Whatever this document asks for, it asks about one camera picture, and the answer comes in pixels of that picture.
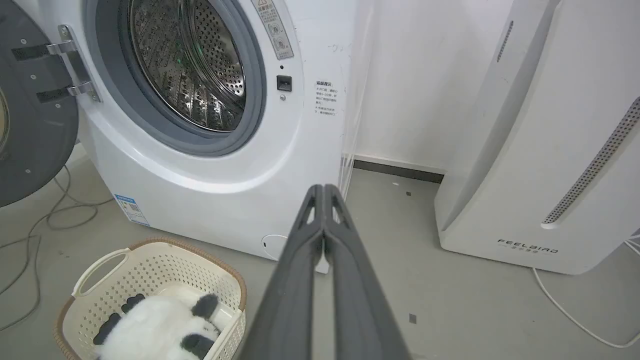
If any white power cable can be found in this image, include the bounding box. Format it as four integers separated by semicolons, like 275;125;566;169
531;229;640;349

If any white Feelbird air purifier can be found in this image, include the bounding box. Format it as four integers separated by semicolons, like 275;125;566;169
434;0;640;276

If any panda plush toy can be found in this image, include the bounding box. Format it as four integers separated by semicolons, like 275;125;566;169
93;293;236;360

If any white front-load washing machine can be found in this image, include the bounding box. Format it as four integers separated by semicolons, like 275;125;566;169
15;0;376;275

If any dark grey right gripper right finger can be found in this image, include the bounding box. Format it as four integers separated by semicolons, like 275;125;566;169
323;184;412;360

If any grey floor cable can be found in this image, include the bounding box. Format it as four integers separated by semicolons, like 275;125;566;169
0;164;115;332

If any dark washing machine door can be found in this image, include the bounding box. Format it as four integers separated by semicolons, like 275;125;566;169
0;0;103;208

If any cream perforated laundry basket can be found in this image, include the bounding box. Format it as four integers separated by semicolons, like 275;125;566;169
53;237;248;360

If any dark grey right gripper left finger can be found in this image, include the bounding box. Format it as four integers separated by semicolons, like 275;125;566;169
239;184;326;360

